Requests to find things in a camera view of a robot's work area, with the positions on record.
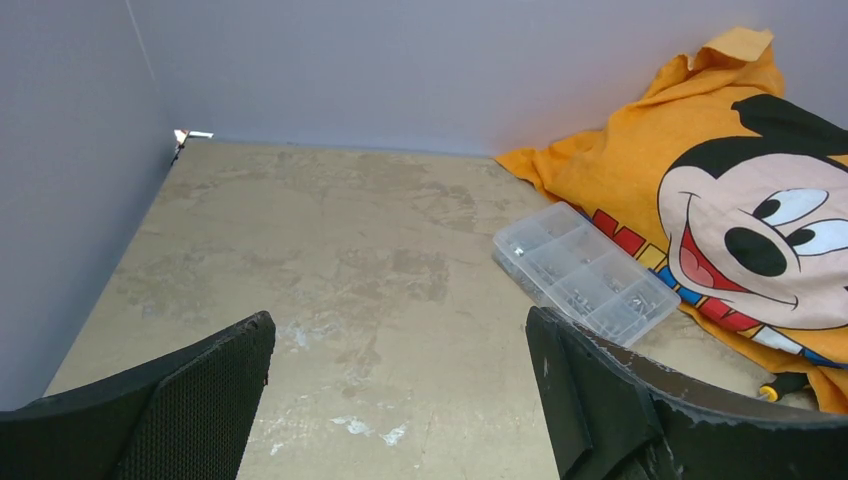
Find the black yellow screwdriver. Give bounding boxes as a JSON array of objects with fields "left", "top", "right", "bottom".
[{"left": 757, "top": 372, "right": 809, "bottom": 403}]

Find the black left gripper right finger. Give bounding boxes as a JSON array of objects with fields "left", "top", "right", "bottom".
[{"left": 525, "top": 307, "right": 847, "bottom": 479}]

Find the orange Mickey Mouse pillowcase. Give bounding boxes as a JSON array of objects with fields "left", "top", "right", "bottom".
[{"left": 498, "top": 27, "right": 847, "bottom": 414}]

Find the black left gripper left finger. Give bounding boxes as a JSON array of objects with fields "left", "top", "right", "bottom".
[{"left": 1, "top": 311, "right": 276, "bottom": 479}]

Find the clear plastic screw box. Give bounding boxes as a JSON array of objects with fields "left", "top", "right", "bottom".
[{"left": 493, "top": 202, "right": 680, "bottom": 348}]

